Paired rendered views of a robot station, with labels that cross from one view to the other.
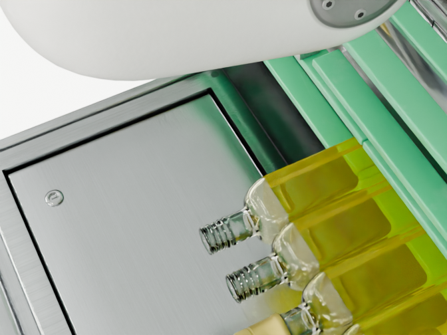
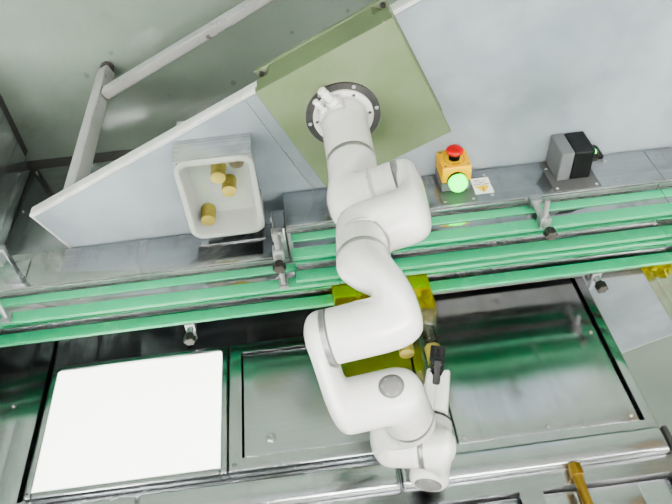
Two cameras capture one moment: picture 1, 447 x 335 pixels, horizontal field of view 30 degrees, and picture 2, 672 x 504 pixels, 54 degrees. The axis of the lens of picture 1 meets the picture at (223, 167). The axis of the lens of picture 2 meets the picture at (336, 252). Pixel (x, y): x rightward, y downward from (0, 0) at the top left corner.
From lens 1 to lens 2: 0.98 m
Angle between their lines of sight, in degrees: 43
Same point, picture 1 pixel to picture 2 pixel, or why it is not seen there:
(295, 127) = (274, 333)
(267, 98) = (251, 338)
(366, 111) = (332, 272)
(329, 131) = (312, 302)
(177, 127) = (256, 374)
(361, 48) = (321, 252)
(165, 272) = not seen: hidden behind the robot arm
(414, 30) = (321, 235)
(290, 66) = (269, 304)
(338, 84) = (314, 276)
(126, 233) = (306, 410)
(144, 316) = not seen: hidden behind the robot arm
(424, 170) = not seen: hidden behind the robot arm
